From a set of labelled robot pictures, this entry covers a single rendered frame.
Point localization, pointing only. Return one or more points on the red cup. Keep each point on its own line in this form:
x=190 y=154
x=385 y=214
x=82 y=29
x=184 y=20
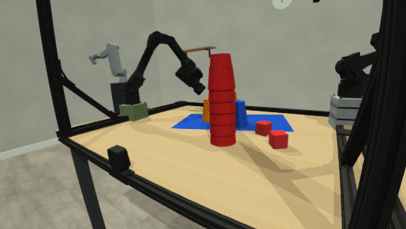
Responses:
x=223 y=141
x=221 y=75
x=222 y=130
x=222 y=119
x=221 y=95
x=222 y=107

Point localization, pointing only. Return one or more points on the red cube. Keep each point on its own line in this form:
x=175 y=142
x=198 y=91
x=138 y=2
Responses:
x=263 y=127
x=278 y=139

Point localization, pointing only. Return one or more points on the blue flat mat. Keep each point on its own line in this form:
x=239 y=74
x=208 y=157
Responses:
x=194 y=121

